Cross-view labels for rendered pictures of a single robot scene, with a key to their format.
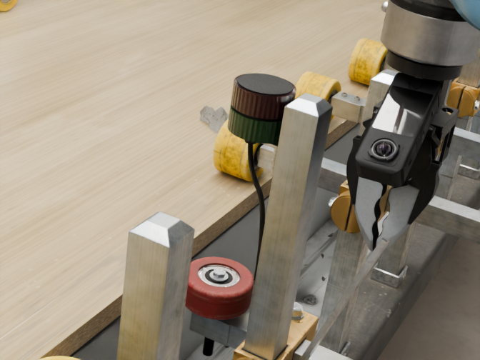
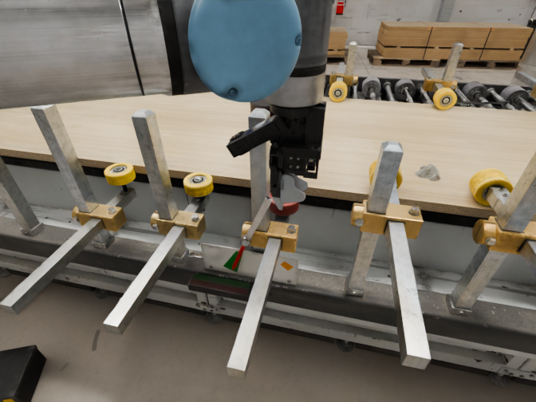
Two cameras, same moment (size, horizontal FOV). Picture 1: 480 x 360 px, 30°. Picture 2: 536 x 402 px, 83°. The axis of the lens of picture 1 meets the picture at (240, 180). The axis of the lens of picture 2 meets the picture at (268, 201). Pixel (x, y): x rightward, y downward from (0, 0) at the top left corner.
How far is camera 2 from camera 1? 0.92 m
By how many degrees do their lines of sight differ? 66
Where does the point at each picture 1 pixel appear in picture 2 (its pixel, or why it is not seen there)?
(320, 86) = (487, 177)
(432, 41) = not seen: hidden behind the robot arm
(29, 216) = not seen: hidden behind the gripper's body
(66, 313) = (236, 173)
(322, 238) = (495, 283)
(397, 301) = (437, 315)
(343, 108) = (490, 196)
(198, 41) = (515, 149)
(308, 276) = (448, 284)
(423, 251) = (516, 325)
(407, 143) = (240, 137)
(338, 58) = not seen: outside the picture
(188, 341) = (340, 246)
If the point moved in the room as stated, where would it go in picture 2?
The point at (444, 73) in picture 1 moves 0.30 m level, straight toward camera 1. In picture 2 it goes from (274, 109) to (75, 108)
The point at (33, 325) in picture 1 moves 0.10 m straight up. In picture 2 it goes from (226, 169) to (223, 138)
